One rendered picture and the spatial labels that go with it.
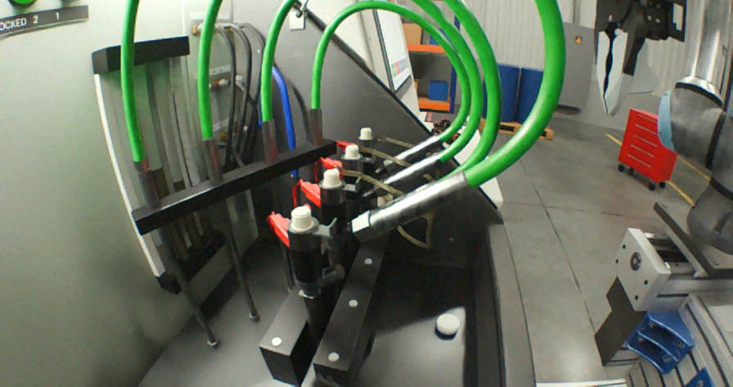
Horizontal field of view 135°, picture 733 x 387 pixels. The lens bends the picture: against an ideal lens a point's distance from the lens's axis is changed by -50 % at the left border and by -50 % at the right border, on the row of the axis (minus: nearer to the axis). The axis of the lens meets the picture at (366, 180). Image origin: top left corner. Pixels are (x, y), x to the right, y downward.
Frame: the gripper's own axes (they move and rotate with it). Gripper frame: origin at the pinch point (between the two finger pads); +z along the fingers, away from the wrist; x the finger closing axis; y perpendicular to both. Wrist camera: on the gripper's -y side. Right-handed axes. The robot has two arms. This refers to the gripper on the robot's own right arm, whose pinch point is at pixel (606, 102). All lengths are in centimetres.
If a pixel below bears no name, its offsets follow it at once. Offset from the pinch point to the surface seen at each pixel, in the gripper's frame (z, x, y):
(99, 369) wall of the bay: 31, -28, -57
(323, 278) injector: 16.4, -12.6, -27.2
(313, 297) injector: 19.3, -12.6, -28.4
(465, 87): 2.3, 11.5, -14.9
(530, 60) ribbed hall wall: 9, 626, 177
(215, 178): 12.1, -4.5, -44.4
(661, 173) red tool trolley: 98, 274, 276
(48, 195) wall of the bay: 8, -21, -57
